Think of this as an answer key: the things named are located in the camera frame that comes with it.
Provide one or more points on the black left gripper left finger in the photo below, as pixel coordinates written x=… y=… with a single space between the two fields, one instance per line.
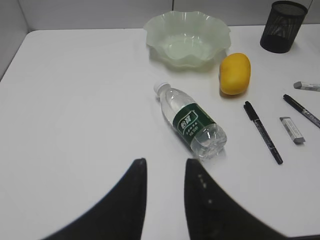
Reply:
x=119 y=215

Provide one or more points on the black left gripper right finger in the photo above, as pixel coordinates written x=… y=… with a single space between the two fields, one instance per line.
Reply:
x=212 y=214

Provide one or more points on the clear water bottle green label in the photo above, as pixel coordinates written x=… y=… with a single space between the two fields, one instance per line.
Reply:
x=199 y=131

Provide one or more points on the grey white eraser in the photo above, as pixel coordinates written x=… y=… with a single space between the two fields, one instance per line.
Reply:
x=300 y=85
x=292 y=130

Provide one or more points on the yellow mango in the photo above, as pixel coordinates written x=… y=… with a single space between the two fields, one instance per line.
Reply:
x=234 y=74

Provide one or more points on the grey white eraser top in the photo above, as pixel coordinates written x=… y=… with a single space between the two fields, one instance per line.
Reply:
x=300 y=85

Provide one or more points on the pale green wavy plate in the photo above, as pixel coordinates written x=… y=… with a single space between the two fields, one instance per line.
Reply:
x=186 y=39

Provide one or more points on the black mesh pen holder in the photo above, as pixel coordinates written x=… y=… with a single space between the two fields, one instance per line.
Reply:
x=282 y=26

